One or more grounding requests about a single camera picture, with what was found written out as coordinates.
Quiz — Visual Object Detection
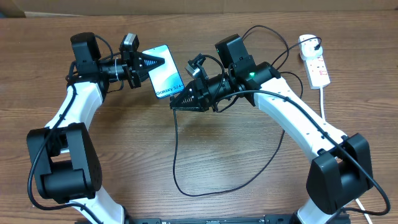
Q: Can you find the white charger plug adapter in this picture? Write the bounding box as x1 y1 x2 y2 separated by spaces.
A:
298 34 323 60

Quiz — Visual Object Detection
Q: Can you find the white power strip cord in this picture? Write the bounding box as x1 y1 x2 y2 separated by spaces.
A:
319 87 373 224

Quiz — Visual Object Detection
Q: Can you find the black USB charging cable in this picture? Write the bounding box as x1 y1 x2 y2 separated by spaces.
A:
172 25 322 197

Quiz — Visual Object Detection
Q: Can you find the Samsung Galaxy smartphone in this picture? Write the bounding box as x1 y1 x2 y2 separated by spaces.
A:
143 45 185 99

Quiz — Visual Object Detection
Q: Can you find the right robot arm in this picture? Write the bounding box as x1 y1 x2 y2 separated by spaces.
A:
170 34 374 223

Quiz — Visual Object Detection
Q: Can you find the white power strip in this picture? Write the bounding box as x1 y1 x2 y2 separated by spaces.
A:
304 56 331 90

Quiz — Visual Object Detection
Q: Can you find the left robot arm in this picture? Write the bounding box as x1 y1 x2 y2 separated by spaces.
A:
27 32 165 223

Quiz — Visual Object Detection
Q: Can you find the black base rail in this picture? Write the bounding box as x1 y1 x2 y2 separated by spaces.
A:
127 214 300 224

